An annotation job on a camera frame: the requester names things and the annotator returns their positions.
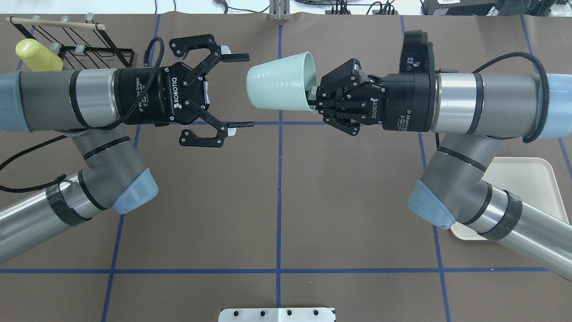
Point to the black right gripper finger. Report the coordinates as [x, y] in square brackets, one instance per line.
[346, 116]
[348, 74]

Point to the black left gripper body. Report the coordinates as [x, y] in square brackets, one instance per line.
[142, 96]

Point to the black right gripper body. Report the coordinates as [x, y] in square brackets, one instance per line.
[409, 103]

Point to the light green plastic cup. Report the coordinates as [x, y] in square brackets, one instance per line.
[282, 84]

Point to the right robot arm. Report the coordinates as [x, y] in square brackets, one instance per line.
[476, 114]

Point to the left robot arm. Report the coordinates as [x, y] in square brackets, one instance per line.
[90, 107]

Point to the yellow plastic cup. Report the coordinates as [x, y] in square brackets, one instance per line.
[37, 57]

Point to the cream rabbit print tray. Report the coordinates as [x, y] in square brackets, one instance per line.
[530, 178]

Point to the black electronics box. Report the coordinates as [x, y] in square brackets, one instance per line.
[457, 7]

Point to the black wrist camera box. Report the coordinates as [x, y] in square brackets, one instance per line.
[417, 53]

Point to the grey aluminium frame post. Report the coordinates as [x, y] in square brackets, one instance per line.
[279, 10]

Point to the black wire cup rack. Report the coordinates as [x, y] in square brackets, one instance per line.
[80, 44]

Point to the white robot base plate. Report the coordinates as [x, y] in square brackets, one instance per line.
[300, 314]

